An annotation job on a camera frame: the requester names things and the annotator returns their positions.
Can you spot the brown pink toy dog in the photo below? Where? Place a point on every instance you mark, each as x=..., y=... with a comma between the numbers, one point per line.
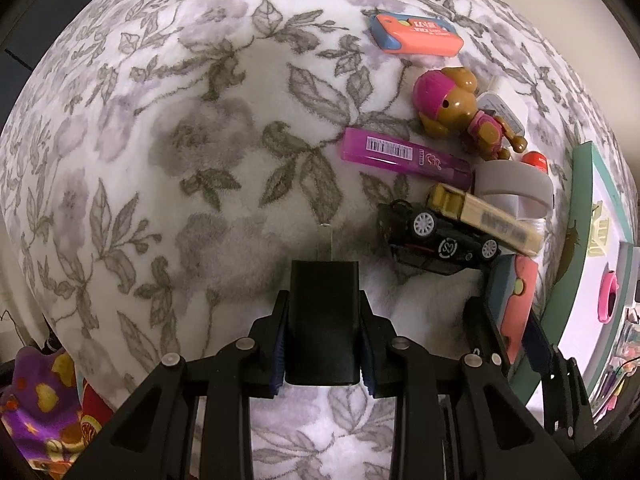
x=445, y=105

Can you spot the cream black patterned bar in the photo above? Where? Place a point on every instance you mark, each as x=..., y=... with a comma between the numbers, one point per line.
x=597, y=230

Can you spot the black toy car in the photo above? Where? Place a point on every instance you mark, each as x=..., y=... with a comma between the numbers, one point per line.
x=440, y=247

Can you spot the yellow toy truck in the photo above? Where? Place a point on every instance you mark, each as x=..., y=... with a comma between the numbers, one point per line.
x=480, y=217

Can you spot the floral blanket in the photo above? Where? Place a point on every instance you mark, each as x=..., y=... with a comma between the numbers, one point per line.
x=175, y=135

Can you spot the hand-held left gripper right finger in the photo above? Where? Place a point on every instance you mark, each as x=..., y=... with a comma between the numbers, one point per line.
x=367, y=360

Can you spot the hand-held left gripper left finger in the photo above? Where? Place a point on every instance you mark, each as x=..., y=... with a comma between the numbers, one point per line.
x=276, y=355

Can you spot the black plug charger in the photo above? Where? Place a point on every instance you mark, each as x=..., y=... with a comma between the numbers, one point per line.
x=322, y=320

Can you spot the purple plastic case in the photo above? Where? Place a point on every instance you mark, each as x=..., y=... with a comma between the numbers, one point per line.
x=395, y=155

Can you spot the small orange bottle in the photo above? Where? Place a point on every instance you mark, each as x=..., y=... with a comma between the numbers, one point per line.
x=536, y=161

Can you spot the grey white tape roll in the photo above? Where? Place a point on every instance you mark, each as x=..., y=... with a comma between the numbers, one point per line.
x=505, y=180

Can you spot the teal box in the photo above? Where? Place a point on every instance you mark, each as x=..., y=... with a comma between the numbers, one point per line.
x=575, y=280

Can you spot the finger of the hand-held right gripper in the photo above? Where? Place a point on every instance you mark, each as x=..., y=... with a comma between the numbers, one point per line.
x=534, y=336
x=482, y=330

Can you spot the orange blue eraser case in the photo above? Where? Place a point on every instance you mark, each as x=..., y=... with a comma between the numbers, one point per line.
x=425, y=37
x=520, y=305

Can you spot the purple printed cloth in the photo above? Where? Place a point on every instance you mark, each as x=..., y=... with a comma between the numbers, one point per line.
x=35, y=390

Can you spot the red printed cloth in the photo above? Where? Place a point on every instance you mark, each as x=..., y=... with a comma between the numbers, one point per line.
x=95, y=410

